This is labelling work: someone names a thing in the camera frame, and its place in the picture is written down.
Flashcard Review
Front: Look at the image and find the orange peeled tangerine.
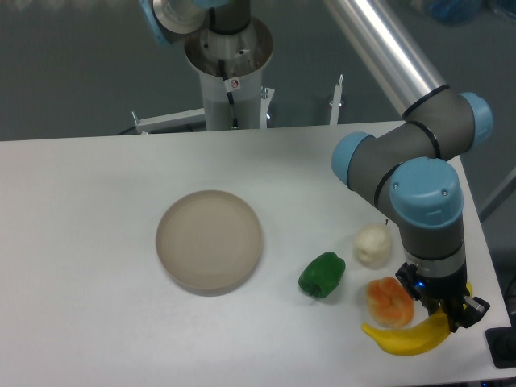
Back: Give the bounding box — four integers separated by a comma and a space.
365, 277, 414, 329

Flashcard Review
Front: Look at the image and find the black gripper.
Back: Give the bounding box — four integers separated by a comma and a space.
396, 263, 490, 332

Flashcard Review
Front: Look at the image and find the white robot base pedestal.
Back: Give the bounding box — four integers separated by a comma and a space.
185, 17, 273, 131

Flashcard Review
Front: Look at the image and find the white metal frame bracket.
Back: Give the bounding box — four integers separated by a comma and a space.
119, 86, 275, 135

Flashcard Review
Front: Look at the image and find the black device at table edge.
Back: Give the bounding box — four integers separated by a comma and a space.
485, 327, 515, 369

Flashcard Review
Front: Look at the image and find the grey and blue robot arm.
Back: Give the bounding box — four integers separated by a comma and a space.
140, 1, 493, 331

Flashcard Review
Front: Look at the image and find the yellow banana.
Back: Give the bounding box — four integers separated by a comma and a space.
360, 281, 474, 357

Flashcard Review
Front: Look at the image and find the green bell pepper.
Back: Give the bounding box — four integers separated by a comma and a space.
298, 252, 346, 298

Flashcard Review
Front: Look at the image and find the white garlic bulb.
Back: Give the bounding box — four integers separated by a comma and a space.
353, 223, 392, 269

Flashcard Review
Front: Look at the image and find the white upright metal bracket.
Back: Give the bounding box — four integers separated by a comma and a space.
329, 74, 345, 125

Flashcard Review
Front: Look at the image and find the beige round plate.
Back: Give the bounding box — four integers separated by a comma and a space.
156, 190, 264, 296

